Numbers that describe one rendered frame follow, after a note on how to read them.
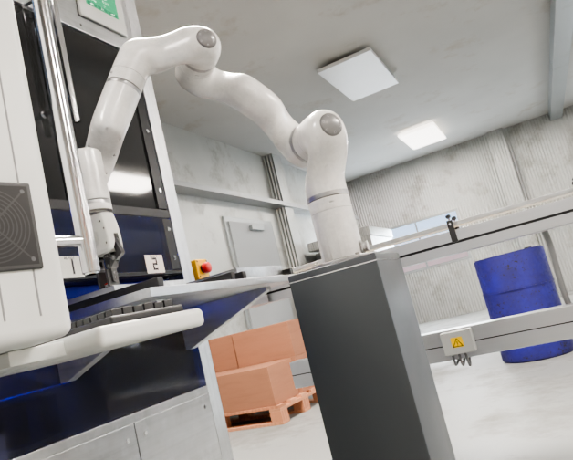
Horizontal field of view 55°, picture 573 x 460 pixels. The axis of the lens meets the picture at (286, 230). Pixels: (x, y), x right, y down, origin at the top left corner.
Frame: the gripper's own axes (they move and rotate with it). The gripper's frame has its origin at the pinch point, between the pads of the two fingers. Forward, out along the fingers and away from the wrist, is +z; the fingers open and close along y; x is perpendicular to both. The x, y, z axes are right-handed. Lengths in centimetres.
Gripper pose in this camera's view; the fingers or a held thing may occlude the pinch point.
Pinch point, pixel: (108, 278)
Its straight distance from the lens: 136.6
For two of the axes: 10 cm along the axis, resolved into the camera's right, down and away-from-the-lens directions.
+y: 8.6, -2.9, -4.1
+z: 2.5, 9.6, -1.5
